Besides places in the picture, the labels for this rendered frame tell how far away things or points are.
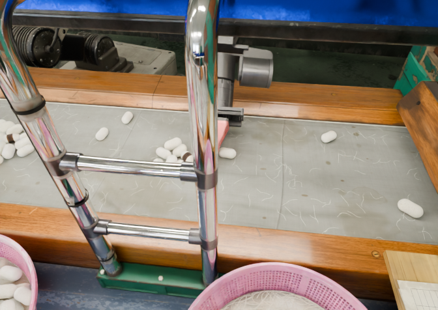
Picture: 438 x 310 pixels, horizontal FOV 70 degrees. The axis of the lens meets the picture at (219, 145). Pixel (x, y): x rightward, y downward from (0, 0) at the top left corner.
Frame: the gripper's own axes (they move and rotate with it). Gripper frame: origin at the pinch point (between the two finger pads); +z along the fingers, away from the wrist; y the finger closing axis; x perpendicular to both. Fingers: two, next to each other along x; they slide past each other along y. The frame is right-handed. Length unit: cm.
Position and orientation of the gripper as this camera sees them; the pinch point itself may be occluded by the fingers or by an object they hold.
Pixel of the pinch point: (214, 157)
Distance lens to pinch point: 59.7
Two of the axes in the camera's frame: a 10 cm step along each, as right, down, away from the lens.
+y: 9.9, 0.7, -0.7
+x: 0.7, 1.0, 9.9
